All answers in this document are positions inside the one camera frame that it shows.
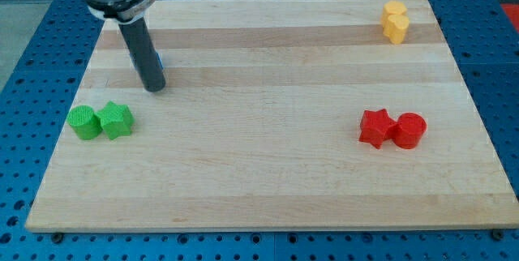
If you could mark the blue cube block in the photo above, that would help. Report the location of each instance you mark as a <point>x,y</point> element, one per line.
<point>144,62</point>

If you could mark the light wooden board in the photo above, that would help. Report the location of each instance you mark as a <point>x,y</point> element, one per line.
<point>257,128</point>

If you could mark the green star block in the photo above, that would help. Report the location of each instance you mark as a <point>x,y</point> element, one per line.
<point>116,120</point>

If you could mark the red cylinder block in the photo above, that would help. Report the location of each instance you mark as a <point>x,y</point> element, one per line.
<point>409,130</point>

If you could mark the green cylinder block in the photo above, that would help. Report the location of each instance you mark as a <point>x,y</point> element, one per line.
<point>84,122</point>

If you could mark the yellow hexagon block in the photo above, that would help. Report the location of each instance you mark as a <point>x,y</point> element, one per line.
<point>392,7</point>

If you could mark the yellow heart block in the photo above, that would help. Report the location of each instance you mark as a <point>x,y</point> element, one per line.
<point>396,27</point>

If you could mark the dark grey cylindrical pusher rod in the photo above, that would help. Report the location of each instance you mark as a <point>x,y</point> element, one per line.
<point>139,41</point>

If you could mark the red star block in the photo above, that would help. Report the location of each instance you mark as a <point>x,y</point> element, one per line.
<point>376,126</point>

